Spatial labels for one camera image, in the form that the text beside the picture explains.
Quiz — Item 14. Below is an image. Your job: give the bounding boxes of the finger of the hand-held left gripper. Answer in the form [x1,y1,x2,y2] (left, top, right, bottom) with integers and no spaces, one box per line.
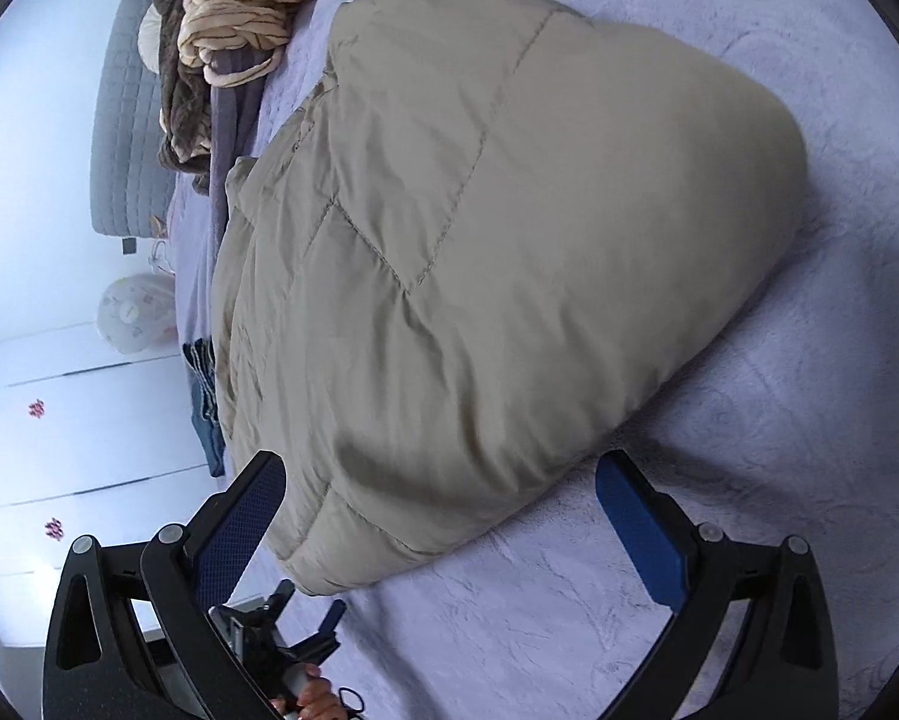
[317,599,347,643]
[264,579,297,620]

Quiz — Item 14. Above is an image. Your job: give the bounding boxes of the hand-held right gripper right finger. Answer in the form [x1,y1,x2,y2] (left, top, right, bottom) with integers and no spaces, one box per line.
[595,450,840,720]

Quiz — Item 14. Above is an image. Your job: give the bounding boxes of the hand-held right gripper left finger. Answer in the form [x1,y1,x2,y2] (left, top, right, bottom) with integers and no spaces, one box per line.
[42,451,289,720]

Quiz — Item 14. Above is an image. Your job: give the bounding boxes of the beige puffer jacket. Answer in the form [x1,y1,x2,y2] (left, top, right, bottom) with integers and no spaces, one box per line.
[211,0,808,595]

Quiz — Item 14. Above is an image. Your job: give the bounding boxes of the person's left hand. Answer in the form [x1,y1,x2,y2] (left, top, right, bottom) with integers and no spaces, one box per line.
[271,664,347,720]

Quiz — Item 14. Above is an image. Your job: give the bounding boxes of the folded blue jeans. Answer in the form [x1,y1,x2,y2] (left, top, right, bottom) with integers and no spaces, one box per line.
[182,337,230,478]

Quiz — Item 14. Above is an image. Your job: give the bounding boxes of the white wardrobe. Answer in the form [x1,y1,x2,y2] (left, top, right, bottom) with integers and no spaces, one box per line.
[0,315,227,661]

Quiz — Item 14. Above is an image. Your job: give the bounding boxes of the fan in white cover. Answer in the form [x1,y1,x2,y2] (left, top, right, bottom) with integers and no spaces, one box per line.
[96,274,175,354]

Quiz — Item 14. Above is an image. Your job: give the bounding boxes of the grey quilted headboard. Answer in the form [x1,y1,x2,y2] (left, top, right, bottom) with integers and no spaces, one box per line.
[89,0,187,242]

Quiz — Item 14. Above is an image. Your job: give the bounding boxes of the brown fuzzy garment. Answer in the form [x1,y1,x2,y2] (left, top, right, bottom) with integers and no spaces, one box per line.
[153,0,220,175]

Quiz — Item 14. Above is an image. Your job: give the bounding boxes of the grey purple garment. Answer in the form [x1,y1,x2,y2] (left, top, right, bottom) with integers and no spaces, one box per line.
[206,45,287,200]

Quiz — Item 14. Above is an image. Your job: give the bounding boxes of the round white pillow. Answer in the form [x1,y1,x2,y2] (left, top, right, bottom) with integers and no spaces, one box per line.
[137,6,163,74]

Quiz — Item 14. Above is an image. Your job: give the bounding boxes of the cream striped fleece garment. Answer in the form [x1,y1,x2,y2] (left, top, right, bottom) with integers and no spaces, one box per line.
[177,0,324,88]

